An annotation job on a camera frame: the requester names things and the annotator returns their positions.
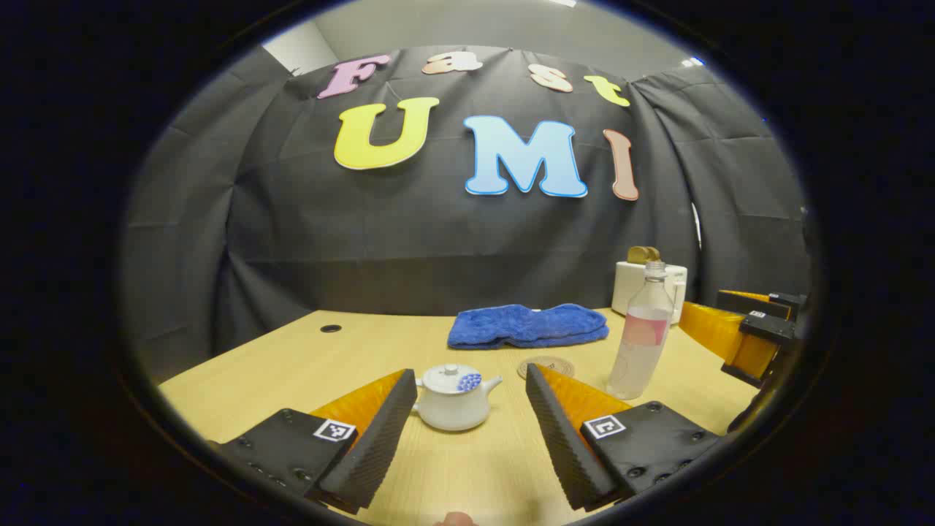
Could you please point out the white teacup lid blue dots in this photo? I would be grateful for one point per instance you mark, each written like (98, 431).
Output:
(445, 380)

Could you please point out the clear plastic water bottle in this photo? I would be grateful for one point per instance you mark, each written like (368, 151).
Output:
(639, 358)

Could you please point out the blue towel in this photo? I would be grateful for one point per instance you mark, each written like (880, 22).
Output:
(526, 325)

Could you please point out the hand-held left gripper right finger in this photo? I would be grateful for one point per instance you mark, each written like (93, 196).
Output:
(559, 438)

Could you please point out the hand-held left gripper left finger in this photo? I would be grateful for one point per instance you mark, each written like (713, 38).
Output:
(380, 438)

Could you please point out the brown bread slice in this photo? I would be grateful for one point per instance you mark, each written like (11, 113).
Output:
(637, 255)
(655, 254)

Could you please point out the round wooden coaster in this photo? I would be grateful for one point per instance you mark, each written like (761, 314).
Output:
(548, 363)

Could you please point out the white toaster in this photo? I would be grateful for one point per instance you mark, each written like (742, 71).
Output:
(628, 288)

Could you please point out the ceiling light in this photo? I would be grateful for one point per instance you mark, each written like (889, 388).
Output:
(694, 62)

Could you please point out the white teacup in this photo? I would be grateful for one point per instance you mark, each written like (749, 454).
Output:
(453, 413)

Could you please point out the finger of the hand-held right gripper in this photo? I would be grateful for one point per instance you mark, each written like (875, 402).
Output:
(767, 329)
(752, 303)

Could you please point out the black backdrop cloth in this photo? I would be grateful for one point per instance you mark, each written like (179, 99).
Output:
(365, 241)

